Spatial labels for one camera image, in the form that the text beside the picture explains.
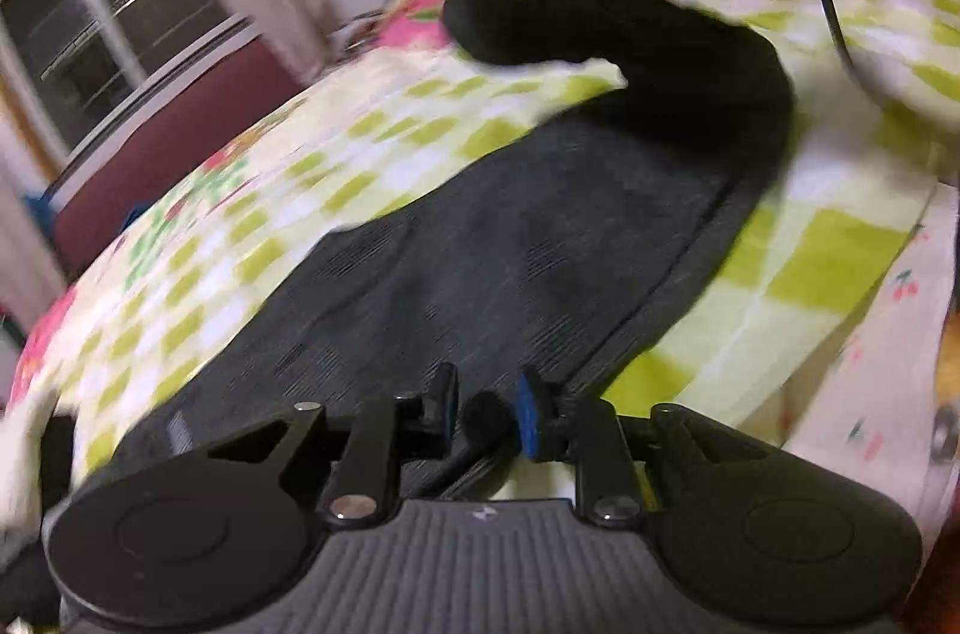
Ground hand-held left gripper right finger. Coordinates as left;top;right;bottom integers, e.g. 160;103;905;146
517;366;751;526

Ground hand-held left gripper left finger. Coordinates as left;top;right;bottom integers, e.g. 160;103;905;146
204;362;460;522

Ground dark grey pants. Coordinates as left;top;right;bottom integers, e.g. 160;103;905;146
97;0;800;507

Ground pink floral quilt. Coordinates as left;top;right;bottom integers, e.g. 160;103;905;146
0;0;466;410

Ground green checked bed cover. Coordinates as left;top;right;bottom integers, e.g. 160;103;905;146
15;0;960;477

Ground white cherry print sheet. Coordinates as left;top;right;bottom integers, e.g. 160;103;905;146
787;184;957;522

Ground maroon headboard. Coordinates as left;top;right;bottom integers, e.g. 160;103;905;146
49;34;316;282

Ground window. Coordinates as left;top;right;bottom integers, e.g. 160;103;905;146
0;0;248;155

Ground blue bag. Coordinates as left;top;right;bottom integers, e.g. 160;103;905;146
22;191;61;230

